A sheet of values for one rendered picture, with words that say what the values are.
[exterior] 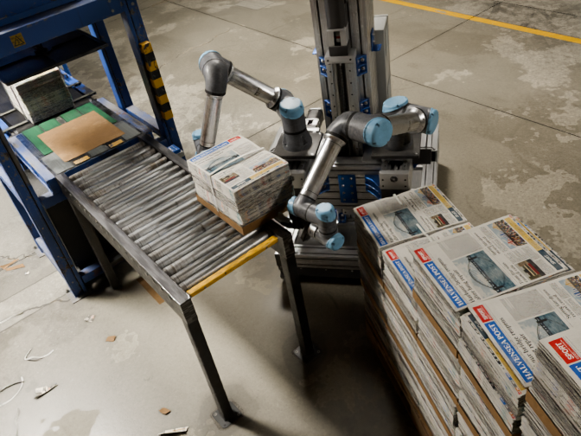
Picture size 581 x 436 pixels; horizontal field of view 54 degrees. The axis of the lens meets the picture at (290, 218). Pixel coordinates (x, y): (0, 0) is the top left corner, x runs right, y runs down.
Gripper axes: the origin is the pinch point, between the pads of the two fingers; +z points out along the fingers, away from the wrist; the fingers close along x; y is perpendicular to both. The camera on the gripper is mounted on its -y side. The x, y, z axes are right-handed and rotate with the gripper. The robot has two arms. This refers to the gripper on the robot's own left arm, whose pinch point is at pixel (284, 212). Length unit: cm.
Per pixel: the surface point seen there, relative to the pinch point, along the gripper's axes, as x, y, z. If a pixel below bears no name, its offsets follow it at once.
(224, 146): 4.8, 24.2, 31.5
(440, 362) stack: 10, -9, -94
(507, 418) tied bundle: 25, 14, -128
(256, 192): 12.5, 18.9, -1.7
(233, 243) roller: 27.9, 0.6, -0.5
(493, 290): 2, 28, -106
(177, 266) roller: 52, 1, 6
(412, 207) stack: -34, 4, -44
